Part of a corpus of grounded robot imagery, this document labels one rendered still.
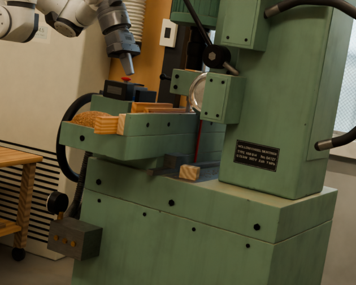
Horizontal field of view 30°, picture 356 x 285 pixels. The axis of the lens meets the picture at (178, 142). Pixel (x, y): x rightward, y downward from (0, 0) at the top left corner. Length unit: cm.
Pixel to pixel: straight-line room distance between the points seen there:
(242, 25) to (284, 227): 49
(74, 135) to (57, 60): 166
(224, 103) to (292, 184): 26
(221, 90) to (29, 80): 192
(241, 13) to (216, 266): 62
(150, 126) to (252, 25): 35
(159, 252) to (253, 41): 59
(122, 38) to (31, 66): 155
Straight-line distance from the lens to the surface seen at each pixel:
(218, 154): 204
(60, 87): 332
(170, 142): 177
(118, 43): 189
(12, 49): 350
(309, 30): 166
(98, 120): 157
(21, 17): 160
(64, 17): 218
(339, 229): 316
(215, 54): 169
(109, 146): 163
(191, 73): 187
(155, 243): 174
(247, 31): 163
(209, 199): 164
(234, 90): 166
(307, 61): 165
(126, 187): 177
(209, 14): 182
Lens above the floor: 111
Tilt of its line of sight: 7 degrees down
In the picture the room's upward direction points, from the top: 9 degrees clockwise
